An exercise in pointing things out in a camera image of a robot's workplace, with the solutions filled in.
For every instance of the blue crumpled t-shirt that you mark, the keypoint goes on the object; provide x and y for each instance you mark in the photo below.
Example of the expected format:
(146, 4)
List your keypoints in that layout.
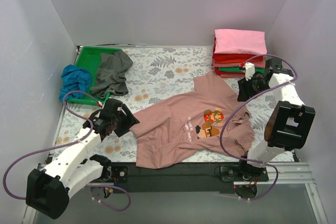
(74, 79)

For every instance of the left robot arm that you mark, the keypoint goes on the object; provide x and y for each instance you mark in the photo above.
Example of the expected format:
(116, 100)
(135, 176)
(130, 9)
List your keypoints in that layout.
(50, 189)

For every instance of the grey t-shirt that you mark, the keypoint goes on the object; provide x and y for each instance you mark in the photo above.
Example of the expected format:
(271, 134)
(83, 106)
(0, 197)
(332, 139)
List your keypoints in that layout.
(110, 76)

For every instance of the green folded t-shirt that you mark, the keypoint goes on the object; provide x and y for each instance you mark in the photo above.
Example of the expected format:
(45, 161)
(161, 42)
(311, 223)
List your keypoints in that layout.
(261, 70)

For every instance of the aluminium frame rail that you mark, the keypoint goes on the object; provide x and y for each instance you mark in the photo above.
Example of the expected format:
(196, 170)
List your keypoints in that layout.
(288, 173)

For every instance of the dusty pink printed t-shirt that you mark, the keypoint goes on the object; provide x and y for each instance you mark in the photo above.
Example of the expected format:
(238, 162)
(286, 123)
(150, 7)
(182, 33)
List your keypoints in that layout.
(174, 129)

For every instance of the green plastic tray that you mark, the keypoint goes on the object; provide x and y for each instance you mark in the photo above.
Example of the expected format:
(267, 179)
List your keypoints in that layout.
(89, 58)

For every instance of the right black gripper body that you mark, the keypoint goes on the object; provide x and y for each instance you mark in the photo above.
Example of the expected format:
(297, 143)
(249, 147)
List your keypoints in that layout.
(244, 89)

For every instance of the light pink folded t-shirt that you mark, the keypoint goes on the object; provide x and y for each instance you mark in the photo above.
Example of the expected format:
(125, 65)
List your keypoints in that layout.
(231, 33)

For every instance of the salmon folded t-shirt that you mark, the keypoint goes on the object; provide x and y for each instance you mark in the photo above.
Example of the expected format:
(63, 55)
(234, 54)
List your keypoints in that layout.
(258, 64)

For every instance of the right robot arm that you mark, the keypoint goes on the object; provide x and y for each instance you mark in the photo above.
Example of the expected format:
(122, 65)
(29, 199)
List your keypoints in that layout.
(287, 128)

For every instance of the orange folded t-shirt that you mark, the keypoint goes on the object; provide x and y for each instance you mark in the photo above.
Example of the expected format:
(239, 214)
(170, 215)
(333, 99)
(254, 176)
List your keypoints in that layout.
(228, 62)

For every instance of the floral patterned table mat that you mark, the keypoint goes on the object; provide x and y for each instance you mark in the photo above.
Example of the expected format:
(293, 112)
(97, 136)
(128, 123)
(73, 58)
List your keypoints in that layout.
(158, 73)

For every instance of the bottom pink folded t-shirt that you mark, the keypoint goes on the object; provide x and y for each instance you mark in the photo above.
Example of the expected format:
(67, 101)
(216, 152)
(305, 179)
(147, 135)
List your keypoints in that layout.
(232, 75)

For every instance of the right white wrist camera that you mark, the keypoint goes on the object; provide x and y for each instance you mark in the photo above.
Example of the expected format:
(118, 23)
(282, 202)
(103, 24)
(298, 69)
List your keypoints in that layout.
(248, 69)

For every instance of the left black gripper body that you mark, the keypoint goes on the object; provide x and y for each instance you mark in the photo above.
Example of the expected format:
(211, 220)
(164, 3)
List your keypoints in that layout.
(125, 120)

